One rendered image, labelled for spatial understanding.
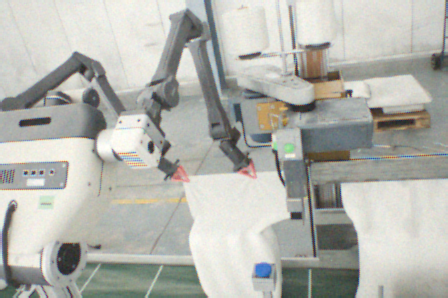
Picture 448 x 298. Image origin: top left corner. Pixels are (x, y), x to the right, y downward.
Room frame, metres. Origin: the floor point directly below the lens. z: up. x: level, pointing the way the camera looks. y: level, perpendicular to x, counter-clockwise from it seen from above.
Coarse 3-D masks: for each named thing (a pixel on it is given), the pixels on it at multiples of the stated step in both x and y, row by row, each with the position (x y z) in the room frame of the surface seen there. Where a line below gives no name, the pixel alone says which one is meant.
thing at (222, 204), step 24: (192, 192) 1.37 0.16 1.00; (216, 192) 1.33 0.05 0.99; (240, 192) 1.30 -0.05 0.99; (264, 192) 1.27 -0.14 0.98; (216, 216) 1.34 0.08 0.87; (240, 216) 1.30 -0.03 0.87; (264, 216) 1.27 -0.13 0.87; (288, 216) 1.24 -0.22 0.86; (192, 240) 1.33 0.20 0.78; (216, 240) 1.27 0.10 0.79; (240, 240) 1.24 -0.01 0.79; (264, 240) 1.22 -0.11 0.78; (216, 264) 1.27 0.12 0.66; (240, 264) 1.23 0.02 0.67; (216, 288) 1.28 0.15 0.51; (240, 288) 1.25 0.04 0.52
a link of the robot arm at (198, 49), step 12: (204, 24) 1.37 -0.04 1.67; (204, 36) 1.35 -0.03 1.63; (192, 48) 1.36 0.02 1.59; (204, 48) 1.37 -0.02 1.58; (204, 60) 1.34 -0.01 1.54; (204, 72) 1.33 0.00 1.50; (204, 84) 1.33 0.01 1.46; (204, 96) 1.33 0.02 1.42; (216, 96) 1.33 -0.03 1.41; (216, 108) 1.30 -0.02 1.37; (216, 120) 1.29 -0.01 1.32; (228, 120) 1.33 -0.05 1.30; (216, 132) 1.29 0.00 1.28
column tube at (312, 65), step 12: (300, 48) 1.52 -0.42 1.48; (300, 60) 1.53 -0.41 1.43; (312, 60) 1.51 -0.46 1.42; (324, 60) 1.49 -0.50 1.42; (300, 72) 1.53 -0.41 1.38; (312, 72) 1.51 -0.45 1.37; (324, 72) 1.50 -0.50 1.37; (312, 192) 1.53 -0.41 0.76; (324, 192) 1.51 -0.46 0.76; (312, 204) 1.53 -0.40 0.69; (324, 204) 1.51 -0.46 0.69
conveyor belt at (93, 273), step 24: (96, 264) 1.80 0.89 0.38; (120, 264) 1.76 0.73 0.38; (96, 288) 1.59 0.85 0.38; (120, 288) 1.55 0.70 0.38; (144, 288) 1.52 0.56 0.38; (168, 288) 1.48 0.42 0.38; (192, 288) 1.45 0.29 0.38; (288, 288) 1.32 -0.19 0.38; (312, 288) 1.29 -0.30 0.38; (336, 288) 1.26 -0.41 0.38
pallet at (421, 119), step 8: (376, 112) 3.78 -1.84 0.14; (408, 112) 3.60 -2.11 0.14; (416, 112) 3.56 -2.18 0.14; (424, 112) 3.51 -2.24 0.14; (376, 120) 3.58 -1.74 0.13; (384, 120) 3.55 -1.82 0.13; (416, 120) 3.45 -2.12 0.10; (424, 120) 3.43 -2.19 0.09; (376, 128) 3.58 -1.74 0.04; (384, 128) 3.57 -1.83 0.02; (392, 128) 3.54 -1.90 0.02; (400, 128) 3.51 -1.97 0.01; (408, 128) 3.48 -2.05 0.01; (416, 128) 3.45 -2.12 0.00
